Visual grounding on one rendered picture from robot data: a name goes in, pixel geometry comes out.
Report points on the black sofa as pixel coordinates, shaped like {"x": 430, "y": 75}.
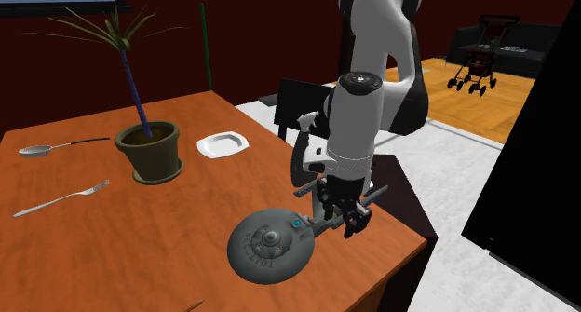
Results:
{"x": 531, "y": 47}

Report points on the grey toy spaceship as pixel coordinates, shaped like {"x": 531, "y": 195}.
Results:
{"x": 268, "y": 249}

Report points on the wooden table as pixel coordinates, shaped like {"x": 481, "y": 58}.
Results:
{"x": 136, "y": 238}

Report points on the potted plant in olive pot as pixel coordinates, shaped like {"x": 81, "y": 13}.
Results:
{"x": 152, "y": 154}

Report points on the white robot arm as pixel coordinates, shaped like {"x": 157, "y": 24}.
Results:
{"x": 363, "y": 120}

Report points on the black chair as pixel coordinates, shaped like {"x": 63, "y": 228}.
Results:
{"x": 297, "y": 104}

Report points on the thin green pole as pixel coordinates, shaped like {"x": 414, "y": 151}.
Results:
{"x": 206, "y": 47}

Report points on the silver fork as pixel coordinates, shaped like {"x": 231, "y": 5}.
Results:
{"x": 54, "y": 200}

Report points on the large black cabinet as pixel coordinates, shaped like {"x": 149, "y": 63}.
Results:
{"x": 535, "y": 165}

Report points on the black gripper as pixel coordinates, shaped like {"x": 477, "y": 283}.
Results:
{"x": 339, "y": 189}

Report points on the black spray bottle white head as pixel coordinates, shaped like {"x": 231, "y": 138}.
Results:
{"x": 299, "y": 159}

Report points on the white square plate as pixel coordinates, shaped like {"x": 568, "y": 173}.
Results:
{"x": 222, "y": 144}

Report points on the black and red stroller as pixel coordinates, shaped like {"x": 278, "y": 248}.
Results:
{"x": 476, "y": 66}

